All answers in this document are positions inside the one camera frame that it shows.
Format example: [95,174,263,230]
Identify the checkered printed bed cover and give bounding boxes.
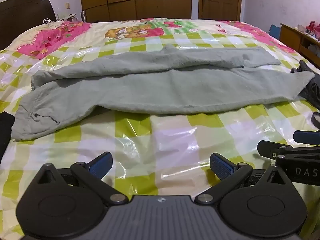
[0,17,320,230]

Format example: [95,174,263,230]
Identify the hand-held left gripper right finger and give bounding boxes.
[195,153,293,205]

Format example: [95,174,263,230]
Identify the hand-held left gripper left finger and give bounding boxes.
[31,152,127,205]

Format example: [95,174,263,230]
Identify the white dark striped item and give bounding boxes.
[56,12,80,22]

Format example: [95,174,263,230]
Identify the white cable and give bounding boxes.
[42,18,68,28]

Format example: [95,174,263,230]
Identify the pink red item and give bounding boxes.
[306,20,320,40]

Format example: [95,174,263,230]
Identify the dark brown headboard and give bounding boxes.
[0,0,57,51]

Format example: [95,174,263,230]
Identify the dark grey garment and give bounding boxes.
[290,60,320,110]

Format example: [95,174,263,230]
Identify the wooden side desk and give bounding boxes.
[279,23,320,67]

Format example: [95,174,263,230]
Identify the grey pants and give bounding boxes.
[11,44,316,142]

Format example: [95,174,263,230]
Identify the wooden wardrobe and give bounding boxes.
[79,0,193,22]

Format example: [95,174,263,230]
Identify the blue foam mat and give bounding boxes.
[269,24,282,40]

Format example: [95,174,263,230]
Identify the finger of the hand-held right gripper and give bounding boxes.
[257,140,320,183]
[294,130,320,145]

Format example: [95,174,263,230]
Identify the wooden door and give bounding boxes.
[199,0,244,22]

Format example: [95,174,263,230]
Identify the black folded cloth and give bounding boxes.
[0,112,15,165]

